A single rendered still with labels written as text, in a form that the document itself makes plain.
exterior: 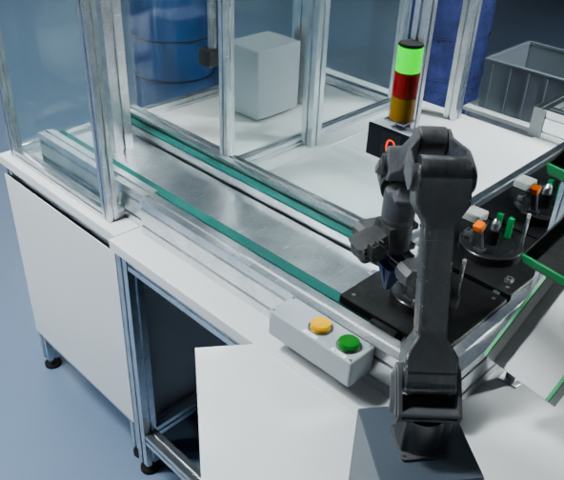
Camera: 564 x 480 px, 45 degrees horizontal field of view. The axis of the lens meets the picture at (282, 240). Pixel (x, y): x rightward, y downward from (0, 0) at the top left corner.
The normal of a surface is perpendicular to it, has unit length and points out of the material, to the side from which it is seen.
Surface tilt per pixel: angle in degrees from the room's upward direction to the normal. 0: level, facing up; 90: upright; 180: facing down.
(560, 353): 45
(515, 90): 90
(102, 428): 0
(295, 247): 0
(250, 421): 0
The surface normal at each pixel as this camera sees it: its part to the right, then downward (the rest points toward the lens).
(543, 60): -0.70, 0.37
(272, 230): 0.04, -0.84
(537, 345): -0.55, -0.39
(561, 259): -0.31, -0.64
